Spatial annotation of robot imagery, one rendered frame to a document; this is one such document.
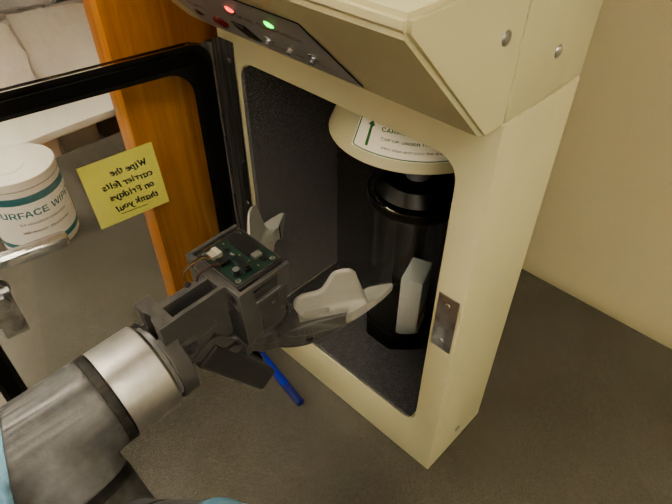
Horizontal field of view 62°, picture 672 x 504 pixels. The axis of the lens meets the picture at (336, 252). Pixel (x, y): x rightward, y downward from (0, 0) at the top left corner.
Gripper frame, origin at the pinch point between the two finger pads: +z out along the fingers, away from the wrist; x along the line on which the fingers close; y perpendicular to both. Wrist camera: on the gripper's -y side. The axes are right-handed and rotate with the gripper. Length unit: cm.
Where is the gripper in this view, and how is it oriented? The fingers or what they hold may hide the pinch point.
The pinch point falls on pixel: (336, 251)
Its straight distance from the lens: 56.1
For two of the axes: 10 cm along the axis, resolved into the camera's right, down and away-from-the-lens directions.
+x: -7.1, -4.6, 5.2
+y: -0.3, -7.3, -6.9
